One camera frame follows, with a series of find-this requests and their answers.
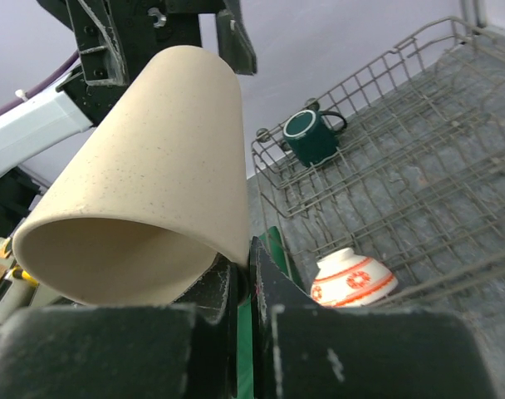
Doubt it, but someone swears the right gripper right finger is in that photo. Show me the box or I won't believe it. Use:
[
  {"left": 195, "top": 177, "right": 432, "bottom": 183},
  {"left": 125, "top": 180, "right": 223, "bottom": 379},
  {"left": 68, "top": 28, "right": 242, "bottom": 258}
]
[{"left": 249, "top": 238, "right": 497, "bottom": 398}]

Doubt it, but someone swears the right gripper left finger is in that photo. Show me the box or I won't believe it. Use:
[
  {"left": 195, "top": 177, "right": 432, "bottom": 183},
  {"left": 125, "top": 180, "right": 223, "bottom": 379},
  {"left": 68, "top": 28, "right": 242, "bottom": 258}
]
[{"left": 0, "top": 256, "right": 238, "bottom": 398}]

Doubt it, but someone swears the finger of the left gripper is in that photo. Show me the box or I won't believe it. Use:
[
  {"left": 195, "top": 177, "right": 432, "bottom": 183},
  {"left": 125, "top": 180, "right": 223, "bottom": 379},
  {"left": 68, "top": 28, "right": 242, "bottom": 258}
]
[
  {"left": 66, "top": 0, "right": 130, "bottom": 86},
  {"left": 215, "top": 0, "right": 257, "bottom": 76}
]

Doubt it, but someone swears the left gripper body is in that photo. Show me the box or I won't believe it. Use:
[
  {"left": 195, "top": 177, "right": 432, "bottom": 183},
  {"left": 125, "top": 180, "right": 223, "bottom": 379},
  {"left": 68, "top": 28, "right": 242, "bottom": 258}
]
[{"left": 39, "top": 1, "right": 223, "bottom": 125}]

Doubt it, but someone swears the beige cup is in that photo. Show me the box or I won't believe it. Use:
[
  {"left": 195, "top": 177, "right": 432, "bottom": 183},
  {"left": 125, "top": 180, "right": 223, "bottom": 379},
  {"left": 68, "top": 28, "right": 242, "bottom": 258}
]
[{"left": 12, "top": 46, "right": 249, "bottom": 305}]

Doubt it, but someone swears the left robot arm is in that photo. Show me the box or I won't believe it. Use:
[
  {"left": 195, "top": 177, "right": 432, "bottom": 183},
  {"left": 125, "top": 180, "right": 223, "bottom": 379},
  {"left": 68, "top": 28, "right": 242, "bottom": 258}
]
[{"left": 0, "top": 1, "right": 257, "bottom": 239}]

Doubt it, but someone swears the white red pattern bowl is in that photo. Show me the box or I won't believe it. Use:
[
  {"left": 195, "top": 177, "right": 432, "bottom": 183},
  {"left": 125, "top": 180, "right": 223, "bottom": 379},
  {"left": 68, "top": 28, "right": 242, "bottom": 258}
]
[{"left": 310, "top": 248, "right": 399, "bottom": 308}]

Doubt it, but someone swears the dark green mug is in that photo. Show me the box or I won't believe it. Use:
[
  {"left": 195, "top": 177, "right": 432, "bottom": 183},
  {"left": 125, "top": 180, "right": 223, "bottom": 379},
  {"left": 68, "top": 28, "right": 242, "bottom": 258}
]
[{"left": 282, "top": 109, "right": 348, "bottom": 168}]

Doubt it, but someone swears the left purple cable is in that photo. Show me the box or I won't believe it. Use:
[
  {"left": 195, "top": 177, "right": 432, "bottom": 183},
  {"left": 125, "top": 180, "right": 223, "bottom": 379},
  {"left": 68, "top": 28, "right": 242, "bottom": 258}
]
[{"left": 0, "top": 52, "right": 81, "bottom": 125}]

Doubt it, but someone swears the grey wire dish rack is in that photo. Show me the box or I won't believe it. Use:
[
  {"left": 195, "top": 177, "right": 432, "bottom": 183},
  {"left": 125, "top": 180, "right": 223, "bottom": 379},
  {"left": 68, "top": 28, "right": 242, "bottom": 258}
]
[{"left": 251, "top": 17, "right": 505, "bottom": 313}]

